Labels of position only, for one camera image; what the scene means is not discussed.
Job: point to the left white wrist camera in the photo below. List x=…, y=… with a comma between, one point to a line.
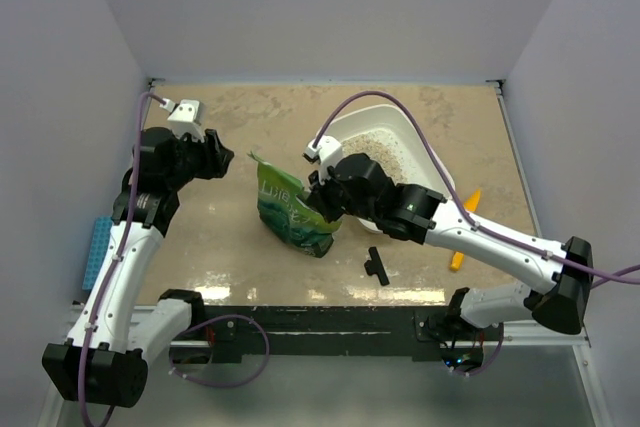
x=186, y=119

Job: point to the blue perforated block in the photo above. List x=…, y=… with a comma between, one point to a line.
x=97, y=250

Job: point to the cat litter pile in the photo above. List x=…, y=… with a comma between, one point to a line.
x=385, y=148

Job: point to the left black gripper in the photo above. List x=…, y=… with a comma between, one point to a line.
x=213, y=168

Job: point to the white litter box tray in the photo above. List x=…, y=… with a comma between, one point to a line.
x=400, y=142

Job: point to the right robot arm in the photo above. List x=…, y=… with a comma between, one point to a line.
x=553, y=279

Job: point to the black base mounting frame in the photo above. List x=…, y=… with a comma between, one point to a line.
x=354, y=331

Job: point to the green litter bag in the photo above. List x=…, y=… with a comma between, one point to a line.
x=281, y=209

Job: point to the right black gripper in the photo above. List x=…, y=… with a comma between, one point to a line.
x=320, y=198

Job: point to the black bag clip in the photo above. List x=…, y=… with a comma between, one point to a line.
x=375, y=267

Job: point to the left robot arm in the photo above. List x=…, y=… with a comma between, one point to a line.
x=106, y=356

